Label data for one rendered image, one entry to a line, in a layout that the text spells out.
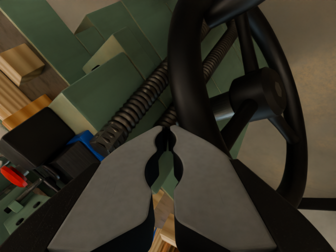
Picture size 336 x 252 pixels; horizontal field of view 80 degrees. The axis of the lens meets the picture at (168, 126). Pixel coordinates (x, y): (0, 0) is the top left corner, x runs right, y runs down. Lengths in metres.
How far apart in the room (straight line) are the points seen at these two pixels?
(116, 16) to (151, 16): 0.09
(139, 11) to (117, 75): 0.25
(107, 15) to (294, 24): 0.85
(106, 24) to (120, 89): 0.18
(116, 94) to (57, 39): 0.15
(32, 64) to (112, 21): 0.15
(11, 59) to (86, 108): 0.15
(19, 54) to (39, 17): 0.06
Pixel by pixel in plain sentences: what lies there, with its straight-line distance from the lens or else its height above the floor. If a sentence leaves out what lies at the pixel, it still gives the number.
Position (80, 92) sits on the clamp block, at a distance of 0.20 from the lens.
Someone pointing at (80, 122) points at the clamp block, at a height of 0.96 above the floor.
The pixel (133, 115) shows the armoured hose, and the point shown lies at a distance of 0.20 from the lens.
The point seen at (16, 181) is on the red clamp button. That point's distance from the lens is 0.26.
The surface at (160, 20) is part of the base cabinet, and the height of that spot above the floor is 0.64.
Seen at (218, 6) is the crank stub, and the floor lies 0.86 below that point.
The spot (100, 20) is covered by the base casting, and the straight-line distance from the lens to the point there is 0.39.
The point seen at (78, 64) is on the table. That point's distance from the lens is 0.33.
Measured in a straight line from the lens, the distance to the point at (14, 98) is 0.45.
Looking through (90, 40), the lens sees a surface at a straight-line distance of 0.35.
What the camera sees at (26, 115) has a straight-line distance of 0.37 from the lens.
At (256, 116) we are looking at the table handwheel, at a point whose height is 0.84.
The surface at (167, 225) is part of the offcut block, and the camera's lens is 0.43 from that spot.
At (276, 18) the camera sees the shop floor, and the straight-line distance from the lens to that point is 1.08.
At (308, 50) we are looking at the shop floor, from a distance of 1.12.
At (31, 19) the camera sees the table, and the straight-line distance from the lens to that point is 0.34.
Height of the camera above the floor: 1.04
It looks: 38 degrees down
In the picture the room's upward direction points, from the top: 143 degrees counter-clockwise
